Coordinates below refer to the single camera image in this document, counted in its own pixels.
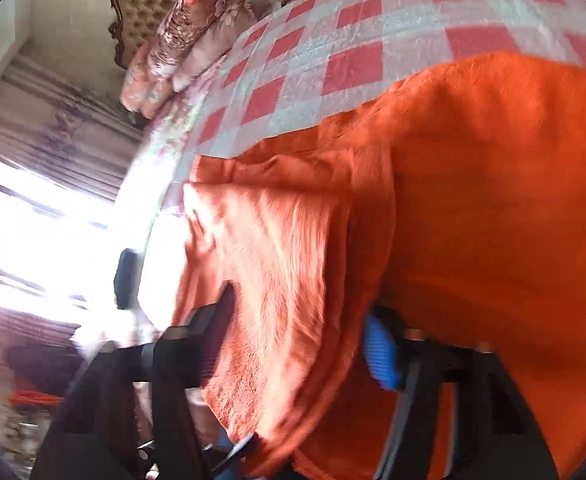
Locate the pink folded quilt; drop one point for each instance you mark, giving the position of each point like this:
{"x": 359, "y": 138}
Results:
{"x": 203, "y": 55}

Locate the floral bed sheet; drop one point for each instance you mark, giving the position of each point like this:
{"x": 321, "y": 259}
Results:
{"x": 173, "y": 125}

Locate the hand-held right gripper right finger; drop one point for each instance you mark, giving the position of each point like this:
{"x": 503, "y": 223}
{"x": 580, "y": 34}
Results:
{"x": 383, "y": 355}

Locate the orange pants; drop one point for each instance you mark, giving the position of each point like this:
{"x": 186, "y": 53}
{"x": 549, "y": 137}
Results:
{"x": 473, "y": 210}

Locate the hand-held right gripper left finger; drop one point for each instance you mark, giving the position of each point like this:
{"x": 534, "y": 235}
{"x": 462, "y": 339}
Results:
{"x": 213, "y": 330}

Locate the pink floral pillow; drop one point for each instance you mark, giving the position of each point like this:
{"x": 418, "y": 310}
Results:
{"x": 135, "y": 72}
{"x": 155, "y": 102}

